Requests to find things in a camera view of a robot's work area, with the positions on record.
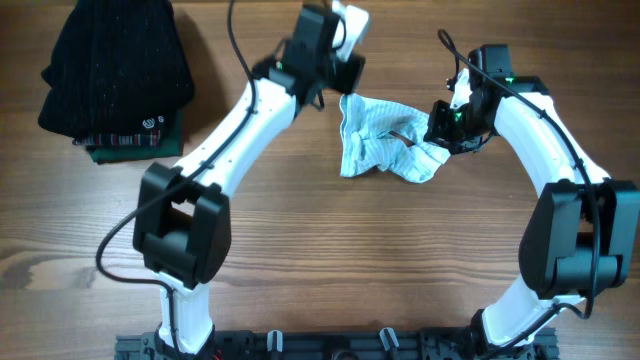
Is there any light blue striped cloth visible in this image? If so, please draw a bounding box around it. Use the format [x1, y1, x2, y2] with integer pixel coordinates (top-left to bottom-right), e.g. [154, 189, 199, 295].
[340, 94, 450, 184]

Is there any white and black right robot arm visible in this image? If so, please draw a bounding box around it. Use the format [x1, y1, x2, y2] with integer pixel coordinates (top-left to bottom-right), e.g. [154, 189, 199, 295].
[424, 39, 639, 359]

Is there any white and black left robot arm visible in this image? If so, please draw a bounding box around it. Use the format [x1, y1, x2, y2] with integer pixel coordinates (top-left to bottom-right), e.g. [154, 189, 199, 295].
[132, 1, 370, 359]

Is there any dark green folded garment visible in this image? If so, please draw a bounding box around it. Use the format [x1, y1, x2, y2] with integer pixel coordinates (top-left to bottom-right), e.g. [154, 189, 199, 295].
[86, 110, 183, 164]

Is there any striped folded garment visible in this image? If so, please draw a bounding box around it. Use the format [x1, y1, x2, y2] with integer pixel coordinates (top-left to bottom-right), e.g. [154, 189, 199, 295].
[72, 130, 162, 147]

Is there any black knitted garment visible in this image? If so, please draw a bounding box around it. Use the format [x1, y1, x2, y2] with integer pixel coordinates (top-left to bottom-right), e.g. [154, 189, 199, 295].
[38, 0, 195, 138]

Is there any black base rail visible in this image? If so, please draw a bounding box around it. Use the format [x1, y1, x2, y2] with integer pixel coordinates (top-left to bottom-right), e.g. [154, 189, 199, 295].
[114, 328, 560, 360]

